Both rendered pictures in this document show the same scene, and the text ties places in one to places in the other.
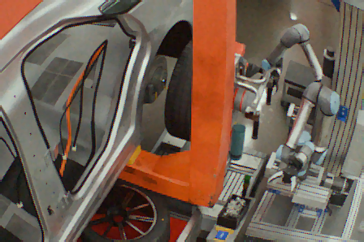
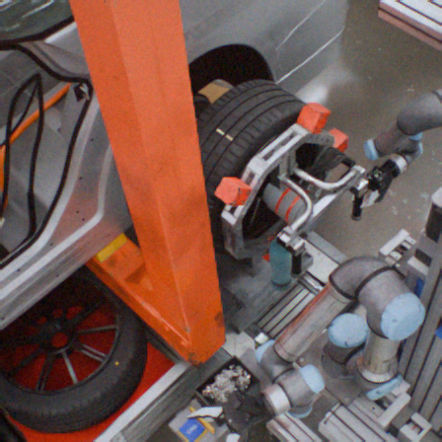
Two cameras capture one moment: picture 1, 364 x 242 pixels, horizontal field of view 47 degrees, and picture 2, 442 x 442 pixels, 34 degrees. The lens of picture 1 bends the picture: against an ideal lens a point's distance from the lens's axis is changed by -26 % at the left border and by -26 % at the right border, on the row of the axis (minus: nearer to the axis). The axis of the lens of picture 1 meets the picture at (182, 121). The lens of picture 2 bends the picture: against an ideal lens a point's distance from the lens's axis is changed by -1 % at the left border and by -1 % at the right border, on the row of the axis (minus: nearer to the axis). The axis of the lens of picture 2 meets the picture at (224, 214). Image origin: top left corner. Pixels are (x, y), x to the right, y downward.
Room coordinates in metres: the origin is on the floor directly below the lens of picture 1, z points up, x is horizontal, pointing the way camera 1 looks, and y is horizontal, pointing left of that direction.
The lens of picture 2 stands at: (1.00, -0.85, 3.03)
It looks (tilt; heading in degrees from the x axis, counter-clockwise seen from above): 54 degrees down; 28
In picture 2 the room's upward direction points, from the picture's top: 6 degrees counter-clockwise
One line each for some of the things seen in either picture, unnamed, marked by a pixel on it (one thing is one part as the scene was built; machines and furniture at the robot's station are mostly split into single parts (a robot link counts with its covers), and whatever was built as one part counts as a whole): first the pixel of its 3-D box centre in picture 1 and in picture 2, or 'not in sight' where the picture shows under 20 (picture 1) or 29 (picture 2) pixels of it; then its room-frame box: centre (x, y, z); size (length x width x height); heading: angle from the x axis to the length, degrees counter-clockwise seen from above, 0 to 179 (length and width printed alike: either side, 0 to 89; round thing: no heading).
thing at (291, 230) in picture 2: (244, 88); (286, 197); (2.40, -0.36, 1.03); 0.19 x 0.18 x 0.11; 67
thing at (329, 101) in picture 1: (323, 127); (382, 341); (1.92, -0.81, 1.19); 0.15 x 0.12 x 0.55; 52
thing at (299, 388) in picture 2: (305, 152); (300, 386); (1.71, -0.64, 1.21); 0.11 x 0.08 x 0.09; 142
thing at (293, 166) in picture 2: (253, 71); (325, 164); (2.58, -0.44, 1.03); 0.19 x 0.18 x 0.11; 67
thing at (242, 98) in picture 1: (240, 99); (294, 203); (2.51, -0.35, 0.85); 0.21 x 0.14 x 0.14; 67
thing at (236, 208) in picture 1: (234, 212); (227, 390); (1.87, -0.32, 0.51); 0.20 x 0.14 x 0.13; 153
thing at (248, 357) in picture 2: (231, 220); (226, 401); (1.86, -0.32, 0.44); 0.43 x 0.17 x 0.03; 157
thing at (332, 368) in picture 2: not in sight; (344, 352); (2.00, -0.70, 0.87); 0.15 x 0.15 x 0.10
